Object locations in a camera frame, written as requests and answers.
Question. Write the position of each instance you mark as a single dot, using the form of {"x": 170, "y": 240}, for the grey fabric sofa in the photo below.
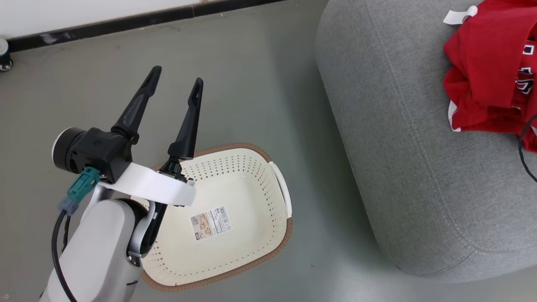
{"x": 398, "y": 126}

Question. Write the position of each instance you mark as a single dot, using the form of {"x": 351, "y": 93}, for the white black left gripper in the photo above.
{"x": 100, "y": 151}

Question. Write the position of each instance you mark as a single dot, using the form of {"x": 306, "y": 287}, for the paper barcode label sticker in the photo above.
{"x": 209, "y": 223}

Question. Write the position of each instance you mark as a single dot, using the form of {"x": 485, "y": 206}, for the black baseboard strip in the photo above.
{"x": 126, "y": 23}

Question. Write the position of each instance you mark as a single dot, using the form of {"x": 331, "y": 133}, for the cream perforated laundry basket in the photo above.
{"x": 243, "y": 193}

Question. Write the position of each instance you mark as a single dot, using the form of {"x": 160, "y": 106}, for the small black caster wheel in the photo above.
{"x": 5, "y": 54}

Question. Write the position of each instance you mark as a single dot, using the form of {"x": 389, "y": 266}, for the red garment with white stripe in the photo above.
{"x": 530, "y": 140}

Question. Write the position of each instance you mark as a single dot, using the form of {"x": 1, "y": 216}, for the red garment with white tab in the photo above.
{"x": 482, "y": 63}

